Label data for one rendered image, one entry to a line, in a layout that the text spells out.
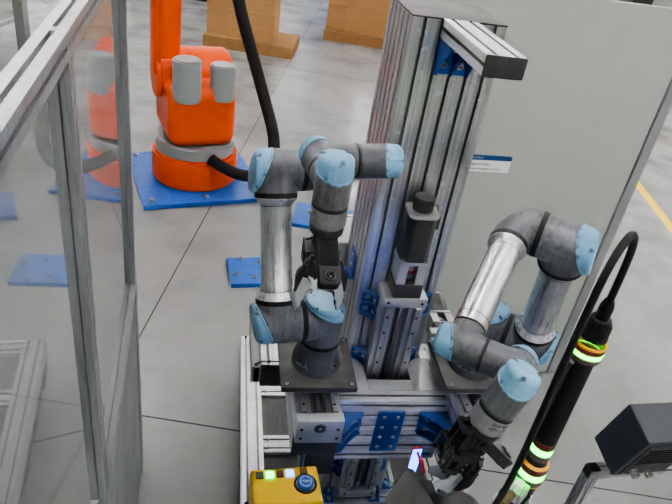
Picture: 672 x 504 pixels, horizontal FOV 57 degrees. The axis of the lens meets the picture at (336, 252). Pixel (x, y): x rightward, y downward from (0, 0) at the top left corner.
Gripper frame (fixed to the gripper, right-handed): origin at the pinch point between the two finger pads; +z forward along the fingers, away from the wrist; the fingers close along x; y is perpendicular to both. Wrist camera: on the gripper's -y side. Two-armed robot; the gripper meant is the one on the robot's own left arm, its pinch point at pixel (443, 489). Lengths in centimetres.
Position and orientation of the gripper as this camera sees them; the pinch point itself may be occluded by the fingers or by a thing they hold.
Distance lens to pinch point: 145.9
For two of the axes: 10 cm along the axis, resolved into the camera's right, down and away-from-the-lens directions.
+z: -4.2, 8.0, 4.3
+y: -8.9, -2.6, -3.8
